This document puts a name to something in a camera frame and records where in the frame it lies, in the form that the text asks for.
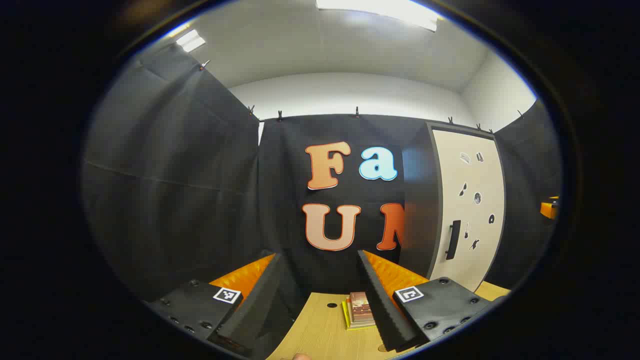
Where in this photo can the round wooden coaster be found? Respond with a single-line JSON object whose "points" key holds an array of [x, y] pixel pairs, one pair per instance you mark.
{"points": [[382, 348]]}

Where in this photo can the large ceiling light panel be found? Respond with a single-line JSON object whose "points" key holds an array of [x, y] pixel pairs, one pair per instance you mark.
{"points": [[380, 10]]}

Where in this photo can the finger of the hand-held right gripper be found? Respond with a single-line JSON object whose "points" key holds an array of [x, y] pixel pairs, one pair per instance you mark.
{"points": [[549, 209]]}

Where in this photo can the black backdrop cloth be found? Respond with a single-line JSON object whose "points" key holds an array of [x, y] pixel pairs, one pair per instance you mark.
{"points": [[175, 200]]}

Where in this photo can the small ceiling light panel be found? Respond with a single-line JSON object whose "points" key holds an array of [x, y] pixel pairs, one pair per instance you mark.
{"points": [[190, 41]]}

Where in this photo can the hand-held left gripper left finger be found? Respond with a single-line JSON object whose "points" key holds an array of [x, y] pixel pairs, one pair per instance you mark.
{"points": [[260, 300]]}

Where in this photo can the white cabinet door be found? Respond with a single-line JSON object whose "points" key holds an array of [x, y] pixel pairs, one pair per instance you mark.
{"points": [[452, 185]]}

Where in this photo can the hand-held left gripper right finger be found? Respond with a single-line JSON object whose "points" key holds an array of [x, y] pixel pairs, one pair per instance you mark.
{"points": [[381, 305]]}

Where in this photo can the yellow book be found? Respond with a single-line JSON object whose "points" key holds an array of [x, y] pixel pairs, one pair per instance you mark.
{"points": [[345, 312]]}

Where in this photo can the row of black cloth clips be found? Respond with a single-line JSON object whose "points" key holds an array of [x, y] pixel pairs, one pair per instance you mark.
{"points": [[356, 111]]}

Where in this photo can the grey cabinet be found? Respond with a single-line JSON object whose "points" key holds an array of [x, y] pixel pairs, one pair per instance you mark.
{"points": [[420, 210]]}

